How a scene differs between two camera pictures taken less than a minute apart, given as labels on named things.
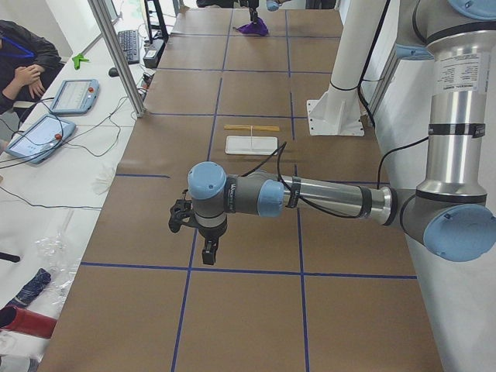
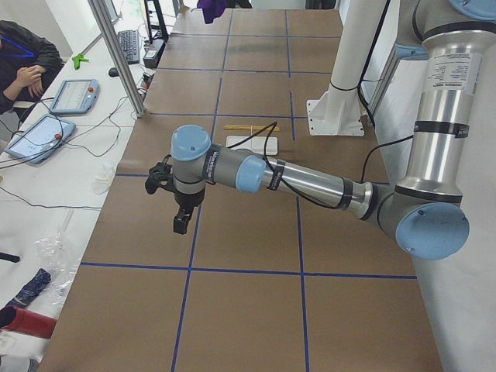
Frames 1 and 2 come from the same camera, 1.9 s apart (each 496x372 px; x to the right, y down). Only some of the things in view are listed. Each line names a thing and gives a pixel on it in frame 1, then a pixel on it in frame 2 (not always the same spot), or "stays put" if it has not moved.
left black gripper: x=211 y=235 to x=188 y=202
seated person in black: x=27 y=66 stays put
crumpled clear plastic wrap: x=60 y=256 stays put
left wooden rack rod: x=255 y=128 stays put
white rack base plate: x=261 y=145 stays put
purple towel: x=260 y=28 to x=211 y=8
